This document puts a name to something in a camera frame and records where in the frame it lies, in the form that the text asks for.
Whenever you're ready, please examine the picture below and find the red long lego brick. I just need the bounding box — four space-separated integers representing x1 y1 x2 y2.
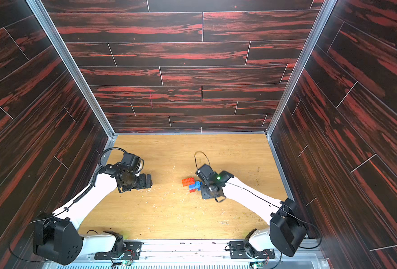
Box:
182 177 195 187

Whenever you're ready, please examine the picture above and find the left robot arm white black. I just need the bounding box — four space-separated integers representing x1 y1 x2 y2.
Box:
33 163 152 265

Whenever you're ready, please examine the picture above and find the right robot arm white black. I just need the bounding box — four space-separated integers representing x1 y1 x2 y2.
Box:
196 164 307 258

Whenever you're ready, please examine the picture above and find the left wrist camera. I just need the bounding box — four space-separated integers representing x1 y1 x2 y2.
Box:
121 152 144 174

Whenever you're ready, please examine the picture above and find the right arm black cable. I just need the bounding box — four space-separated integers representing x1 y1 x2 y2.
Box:
194 151 212 169

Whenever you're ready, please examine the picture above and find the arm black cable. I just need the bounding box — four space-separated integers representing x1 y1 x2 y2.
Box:
194 151 212 169
71 147 127 206

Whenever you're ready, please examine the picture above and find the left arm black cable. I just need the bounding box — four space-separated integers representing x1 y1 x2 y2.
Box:
71 147 127 206

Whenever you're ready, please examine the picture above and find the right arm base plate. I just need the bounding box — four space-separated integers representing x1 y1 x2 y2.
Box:
224 241 275 260

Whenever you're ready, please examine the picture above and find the aluminium front rail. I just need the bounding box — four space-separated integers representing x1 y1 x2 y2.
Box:
43 239 330 269

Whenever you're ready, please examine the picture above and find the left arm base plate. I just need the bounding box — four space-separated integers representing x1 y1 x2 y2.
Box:
94 241 143 261

